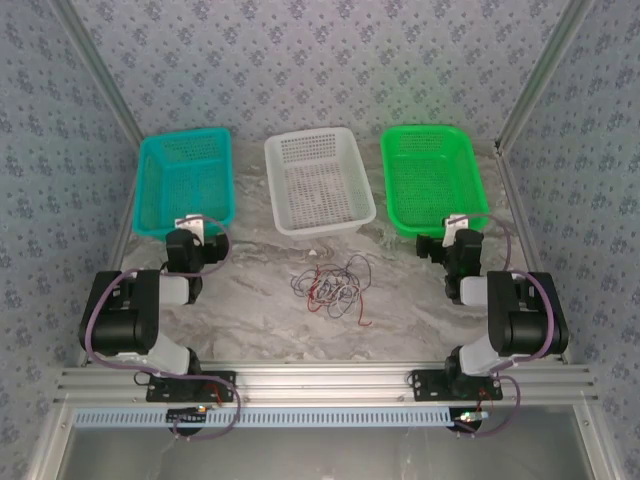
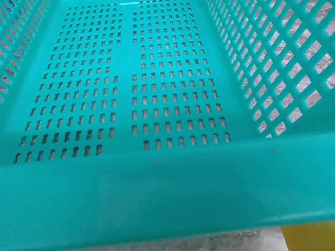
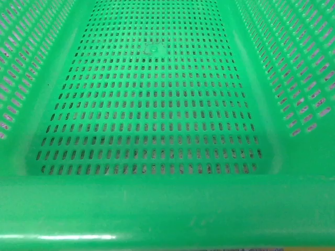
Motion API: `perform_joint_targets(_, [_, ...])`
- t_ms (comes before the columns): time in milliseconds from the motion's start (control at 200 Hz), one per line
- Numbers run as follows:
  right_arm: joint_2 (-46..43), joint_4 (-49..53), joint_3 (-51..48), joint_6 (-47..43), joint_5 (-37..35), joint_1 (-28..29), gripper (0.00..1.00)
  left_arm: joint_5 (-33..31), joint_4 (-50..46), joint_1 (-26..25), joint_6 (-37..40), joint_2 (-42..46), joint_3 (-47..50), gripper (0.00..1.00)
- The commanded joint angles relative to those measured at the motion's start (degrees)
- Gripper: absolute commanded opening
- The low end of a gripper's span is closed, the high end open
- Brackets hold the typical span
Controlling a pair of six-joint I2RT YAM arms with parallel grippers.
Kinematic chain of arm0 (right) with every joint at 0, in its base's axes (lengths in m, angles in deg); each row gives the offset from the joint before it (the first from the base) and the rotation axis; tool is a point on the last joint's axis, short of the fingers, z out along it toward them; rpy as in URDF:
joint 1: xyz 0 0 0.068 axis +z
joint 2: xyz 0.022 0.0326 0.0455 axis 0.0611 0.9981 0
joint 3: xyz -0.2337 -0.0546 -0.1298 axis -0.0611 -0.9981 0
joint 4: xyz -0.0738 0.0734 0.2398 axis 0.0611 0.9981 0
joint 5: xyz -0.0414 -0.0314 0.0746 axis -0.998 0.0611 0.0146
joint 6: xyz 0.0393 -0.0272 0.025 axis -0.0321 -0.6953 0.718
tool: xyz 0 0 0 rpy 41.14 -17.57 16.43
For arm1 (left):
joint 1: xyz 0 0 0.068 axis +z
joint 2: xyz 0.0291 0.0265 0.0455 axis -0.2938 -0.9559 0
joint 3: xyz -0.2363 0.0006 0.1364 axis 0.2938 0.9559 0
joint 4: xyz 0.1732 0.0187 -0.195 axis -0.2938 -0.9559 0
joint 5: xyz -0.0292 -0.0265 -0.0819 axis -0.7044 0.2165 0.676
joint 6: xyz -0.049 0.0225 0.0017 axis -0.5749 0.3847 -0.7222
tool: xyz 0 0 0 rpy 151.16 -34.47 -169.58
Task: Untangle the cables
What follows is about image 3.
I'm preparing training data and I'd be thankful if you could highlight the green plastic basket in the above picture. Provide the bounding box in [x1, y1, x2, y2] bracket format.
[0, 0, 335, 251]

